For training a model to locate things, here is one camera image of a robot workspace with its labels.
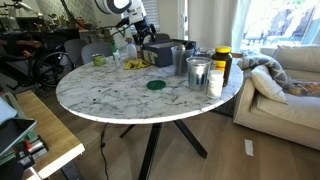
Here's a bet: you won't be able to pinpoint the green spray bottle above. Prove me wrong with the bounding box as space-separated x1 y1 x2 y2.
110 35 122 67

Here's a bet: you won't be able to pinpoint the grey upholstered chair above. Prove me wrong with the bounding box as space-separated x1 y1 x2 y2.
63 38 89 68
80 41 114 65

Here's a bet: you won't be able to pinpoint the white throw pillow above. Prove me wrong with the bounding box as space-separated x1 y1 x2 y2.
250 64 288 104

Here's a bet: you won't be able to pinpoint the round green lid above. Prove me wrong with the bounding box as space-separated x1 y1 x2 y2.
146 79 167 91

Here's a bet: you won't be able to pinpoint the dark grey chair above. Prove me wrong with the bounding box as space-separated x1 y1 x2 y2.
154 33 171 43

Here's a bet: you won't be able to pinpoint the white paper scrap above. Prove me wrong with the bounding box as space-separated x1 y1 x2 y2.
244 138 255 157

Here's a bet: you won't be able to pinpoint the silver metal tin can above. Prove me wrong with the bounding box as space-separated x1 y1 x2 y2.
185 56 212 93

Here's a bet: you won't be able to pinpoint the orange patterned cushion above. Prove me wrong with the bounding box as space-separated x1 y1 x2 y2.
289 80 320 98

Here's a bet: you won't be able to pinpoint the black red clamp device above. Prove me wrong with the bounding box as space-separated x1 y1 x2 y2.
13 134 50 170

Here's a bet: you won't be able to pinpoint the white curtain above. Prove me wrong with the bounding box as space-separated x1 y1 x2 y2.
187 0 251 53

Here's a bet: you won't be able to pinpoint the dark floor mat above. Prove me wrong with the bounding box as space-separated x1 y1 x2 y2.
211 96 238 118

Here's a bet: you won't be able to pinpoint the potted green plant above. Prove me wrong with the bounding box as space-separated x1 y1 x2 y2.
48 12 76 30

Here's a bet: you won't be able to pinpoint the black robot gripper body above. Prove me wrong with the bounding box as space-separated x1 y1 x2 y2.
133 17 157 38

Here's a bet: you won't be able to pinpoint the clear plastic bottle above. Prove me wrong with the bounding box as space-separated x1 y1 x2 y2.
125 37 138 61

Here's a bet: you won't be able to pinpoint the dark tablet screen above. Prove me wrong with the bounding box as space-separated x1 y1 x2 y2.
0 117 38 158

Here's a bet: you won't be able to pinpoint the white window blinds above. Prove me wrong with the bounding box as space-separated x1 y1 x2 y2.
142 0 161 33

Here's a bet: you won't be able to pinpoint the beige sofa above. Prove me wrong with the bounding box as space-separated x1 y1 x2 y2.
232 44 320 152

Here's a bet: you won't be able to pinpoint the brown jar yellow lid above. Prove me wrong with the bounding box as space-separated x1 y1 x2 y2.
211 45 234 88

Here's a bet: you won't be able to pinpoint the black headphones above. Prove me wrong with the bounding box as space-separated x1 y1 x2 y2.
184 40 198 51

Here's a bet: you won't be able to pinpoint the white plastic pill bottle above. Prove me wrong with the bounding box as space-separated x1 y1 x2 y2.
206 69 225 100

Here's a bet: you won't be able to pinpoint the white flat board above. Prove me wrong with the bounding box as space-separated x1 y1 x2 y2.
0 95 18 125

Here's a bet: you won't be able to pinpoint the grey patterned blanket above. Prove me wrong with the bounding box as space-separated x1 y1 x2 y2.
237 49 303 96

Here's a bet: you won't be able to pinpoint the orange vase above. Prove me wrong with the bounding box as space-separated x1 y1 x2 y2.
76 17 86 30

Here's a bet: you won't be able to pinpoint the white green gift bag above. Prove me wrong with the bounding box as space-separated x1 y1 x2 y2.
103 26 135 51

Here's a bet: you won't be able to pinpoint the dark blue cardboard box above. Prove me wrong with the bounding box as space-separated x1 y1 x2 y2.
139 38 198 69

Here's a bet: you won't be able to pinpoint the grey translucent plastic cup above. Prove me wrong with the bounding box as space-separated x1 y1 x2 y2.
170 45 195 78

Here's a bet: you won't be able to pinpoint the black floor cable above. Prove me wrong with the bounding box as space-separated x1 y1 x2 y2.
99 123 110 180

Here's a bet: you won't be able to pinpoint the black table base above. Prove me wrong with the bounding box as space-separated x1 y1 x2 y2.
119 119 208 180

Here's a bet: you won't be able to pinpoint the black bicycle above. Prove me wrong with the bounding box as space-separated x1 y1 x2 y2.
0 31 73 90

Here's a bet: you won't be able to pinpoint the light wooden bench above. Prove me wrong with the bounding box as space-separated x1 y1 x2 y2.
15 90 86 180

